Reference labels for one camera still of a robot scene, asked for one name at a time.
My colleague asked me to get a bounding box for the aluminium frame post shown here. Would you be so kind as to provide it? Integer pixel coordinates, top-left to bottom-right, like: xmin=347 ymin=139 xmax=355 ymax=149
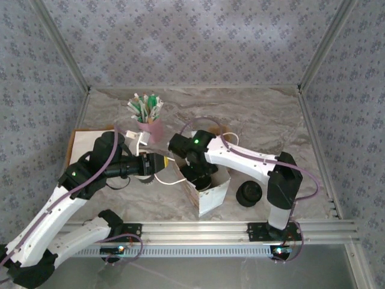
xmin=297 ymin=0 xmax=359 ymax=93
xmin=29 ymin=0 xmax=92 ymax=93

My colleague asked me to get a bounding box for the stack of paper cups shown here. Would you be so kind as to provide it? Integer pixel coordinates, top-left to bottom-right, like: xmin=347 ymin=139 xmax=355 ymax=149
xmin=132 ymin=141 xmax=156 ymax=185

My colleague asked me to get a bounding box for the steel sheet shelf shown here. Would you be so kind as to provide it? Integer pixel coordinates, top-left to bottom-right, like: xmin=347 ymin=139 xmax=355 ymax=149
xmin=54 ymin=255 xmax=362 ymax=289

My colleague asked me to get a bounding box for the grey slotted cable duct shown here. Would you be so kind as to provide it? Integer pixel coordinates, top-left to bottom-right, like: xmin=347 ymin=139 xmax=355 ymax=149
xmin=72 ymin=246 xmax=276 ymax=258

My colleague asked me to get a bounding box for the stack of white napkins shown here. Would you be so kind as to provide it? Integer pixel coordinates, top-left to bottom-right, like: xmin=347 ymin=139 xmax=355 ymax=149
xmin=72 ymin=129 xmax=99 ymax=162

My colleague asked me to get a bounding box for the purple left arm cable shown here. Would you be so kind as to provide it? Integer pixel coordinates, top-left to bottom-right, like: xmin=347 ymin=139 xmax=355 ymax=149
xmin=0 ymin=122 xmax=145 ymax=267

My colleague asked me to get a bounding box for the pink straw holder cup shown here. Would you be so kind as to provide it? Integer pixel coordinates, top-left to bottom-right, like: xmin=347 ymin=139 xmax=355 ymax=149
xmin=137 ymin=117 xmax=165 ymax=145

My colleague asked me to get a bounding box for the aluminium table side rail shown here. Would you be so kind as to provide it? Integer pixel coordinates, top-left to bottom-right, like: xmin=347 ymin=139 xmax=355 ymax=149
xmin=297 ymin=87 xmax=345 ymax=219
xmin=64 ymin=89 xmax=93 ymax=166

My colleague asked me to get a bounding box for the brown cardboard napkin tray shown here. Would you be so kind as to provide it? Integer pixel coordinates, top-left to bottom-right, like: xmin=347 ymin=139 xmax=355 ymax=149
xmin=65 ymin=128 xmax=102 ymax=169

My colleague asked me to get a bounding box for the stack of black cup lids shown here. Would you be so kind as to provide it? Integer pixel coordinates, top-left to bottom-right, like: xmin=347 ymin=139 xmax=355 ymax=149
xmin=236 ymin=179 xmax=264 ymax=208

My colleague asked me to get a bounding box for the paper coffee cup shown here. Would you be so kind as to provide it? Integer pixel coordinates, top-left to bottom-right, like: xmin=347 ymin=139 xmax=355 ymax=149
xmin=195 ymin=180 xmax=215 ymax=194

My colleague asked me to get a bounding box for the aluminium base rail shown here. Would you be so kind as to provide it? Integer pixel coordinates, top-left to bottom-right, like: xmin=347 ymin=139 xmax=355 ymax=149
xmin=32 ymin=219 xmax=360 ymax=244

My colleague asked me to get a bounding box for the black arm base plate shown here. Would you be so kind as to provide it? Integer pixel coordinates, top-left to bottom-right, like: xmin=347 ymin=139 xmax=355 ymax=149
xmin=247 ymin=222 xmax=303 ymax=241
xmin=87 ymin=222 xmax=143 ymax=243

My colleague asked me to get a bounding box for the white paper gift bag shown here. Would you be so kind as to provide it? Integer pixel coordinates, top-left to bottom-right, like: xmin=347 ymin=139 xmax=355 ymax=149
xmin=155 ymin=129 xmax=240 ymax=218

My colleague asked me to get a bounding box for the black plastic cup lid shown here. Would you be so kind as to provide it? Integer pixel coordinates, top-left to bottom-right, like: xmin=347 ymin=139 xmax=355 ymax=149
xmin=192 ymin=177 xmax=214 ymax=192

